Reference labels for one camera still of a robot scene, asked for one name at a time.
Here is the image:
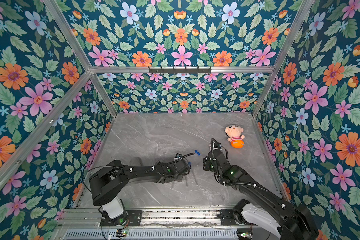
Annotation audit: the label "white ventilation grille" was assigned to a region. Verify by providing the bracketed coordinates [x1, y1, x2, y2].
[63, 229, 239, 240]

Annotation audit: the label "clear test tube blue stopper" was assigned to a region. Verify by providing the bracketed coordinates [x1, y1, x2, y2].
[192, 172, 199, 186]
[184, 176, 189, 188]

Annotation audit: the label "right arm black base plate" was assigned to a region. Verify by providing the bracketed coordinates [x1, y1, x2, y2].
[217, 210, 247, 226]

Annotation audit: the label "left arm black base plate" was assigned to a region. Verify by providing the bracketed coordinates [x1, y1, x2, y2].
[100, 210, 143, 227]

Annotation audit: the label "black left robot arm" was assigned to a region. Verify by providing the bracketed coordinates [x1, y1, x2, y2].
[89, 153, 194, 223]

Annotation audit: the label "metal hook rail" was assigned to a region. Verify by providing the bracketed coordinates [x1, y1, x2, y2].
[149, 67, 212, 74]

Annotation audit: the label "plush doll orange pants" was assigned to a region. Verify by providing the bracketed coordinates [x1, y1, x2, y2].
[225, 125, 245, 149]

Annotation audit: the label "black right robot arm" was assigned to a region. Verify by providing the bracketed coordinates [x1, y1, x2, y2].
[203, 138, 319, 240]

